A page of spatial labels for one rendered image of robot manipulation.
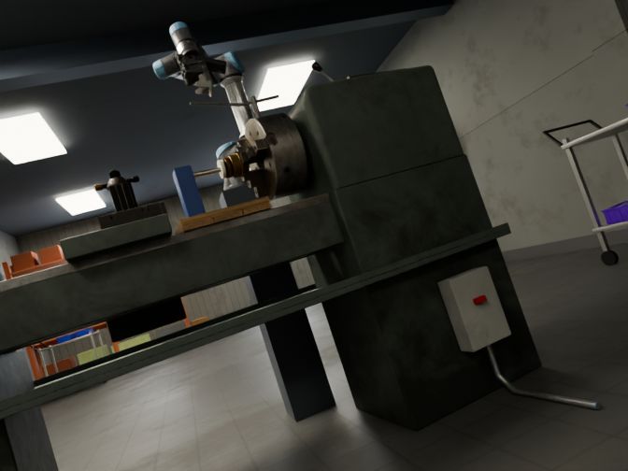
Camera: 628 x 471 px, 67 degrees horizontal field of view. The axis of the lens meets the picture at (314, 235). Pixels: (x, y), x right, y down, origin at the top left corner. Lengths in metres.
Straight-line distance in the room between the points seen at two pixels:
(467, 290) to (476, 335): 0.16
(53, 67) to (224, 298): 7.07
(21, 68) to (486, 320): 4.08
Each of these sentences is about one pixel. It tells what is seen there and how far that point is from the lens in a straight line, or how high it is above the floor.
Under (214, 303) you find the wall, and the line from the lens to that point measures 10.70.
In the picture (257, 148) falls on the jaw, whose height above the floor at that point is 1.09.
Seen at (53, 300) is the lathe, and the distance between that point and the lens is 1.55.
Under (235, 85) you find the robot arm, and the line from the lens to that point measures 2.40.
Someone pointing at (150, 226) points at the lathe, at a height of 0.90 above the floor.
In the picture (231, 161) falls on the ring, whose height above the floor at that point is 1.09.
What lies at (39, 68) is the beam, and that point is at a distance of 4.73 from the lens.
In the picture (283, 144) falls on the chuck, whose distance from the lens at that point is 1.71.
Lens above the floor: 0.63
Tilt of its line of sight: 4 degrees up
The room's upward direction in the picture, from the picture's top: 18 degrees counter-clockwise
